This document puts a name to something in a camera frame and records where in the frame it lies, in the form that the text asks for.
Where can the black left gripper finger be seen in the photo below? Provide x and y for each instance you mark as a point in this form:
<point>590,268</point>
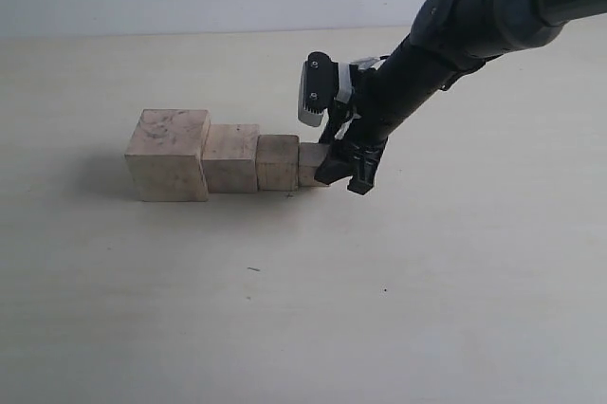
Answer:
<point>364,161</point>

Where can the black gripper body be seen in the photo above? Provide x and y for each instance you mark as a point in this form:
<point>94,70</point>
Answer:
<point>385,96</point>

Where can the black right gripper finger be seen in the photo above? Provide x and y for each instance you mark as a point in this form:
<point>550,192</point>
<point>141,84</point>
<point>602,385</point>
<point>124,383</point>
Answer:
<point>337,163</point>

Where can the smallest wooden cube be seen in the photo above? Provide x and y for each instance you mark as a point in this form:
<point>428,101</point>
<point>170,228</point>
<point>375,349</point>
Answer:
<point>311,156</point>

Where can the third largest wooden cube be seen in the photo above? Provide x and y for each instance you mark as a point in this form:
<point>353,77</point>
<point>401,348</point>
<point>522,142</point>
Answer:
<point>277,162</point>

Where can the second largest wooden cube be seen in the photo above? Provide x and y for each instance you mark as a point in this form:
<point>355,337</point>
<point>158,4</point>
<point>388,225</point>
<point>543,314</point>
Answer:
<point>229,158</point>

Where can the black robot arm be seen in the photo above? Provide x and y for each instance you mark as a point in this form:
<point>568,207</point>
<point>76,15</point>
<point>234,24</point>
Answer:
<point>468,34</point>

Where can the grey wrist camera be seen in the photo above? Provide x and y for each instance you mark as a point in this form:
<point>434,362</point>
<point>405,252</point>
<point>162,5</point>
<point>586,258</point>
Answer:
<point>325,84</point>

